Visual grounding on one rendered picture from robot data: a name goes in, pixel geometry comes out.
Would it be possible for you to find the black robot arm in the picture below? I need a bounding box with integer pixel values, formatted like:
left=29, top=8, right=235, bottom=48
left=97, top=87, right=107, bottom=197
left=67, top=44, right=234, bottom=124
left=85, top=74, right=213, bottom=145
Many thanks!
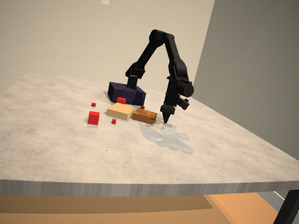
left=125, top=29, right=194, bottom=110

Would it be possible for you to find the orange square block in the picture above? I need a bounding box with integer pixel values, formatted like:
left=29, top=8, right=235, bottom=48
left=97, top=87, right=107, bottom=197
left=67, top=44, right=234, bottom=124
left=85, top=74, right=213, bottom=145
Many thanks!
left=132, top=108, right=157, bottom=125

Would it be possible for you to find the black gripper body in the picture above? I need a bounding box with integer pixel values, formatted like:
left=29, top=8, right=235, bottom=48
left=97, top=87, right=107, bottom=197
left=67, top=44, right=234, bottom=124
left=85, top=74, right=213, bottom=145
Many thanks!
left=160, top=90, right=179, bottom=115

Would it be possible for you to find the red square block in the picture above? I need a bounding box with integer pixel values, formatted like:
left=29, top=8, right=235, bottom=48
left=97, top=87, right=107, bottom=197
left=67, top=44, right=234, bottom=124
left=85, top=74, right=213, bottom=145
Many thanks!
left=87, top=111, right=100, bottom=125
left=116, top=97, right=126, bottom=105

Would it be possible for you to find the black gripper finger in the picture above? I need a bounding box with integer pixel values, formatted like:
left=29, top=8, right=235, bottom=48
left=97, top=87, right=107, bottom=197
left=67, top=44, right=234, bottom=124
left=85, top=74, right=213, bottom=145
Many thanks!
left=162, top=112, right=171, bottom=123

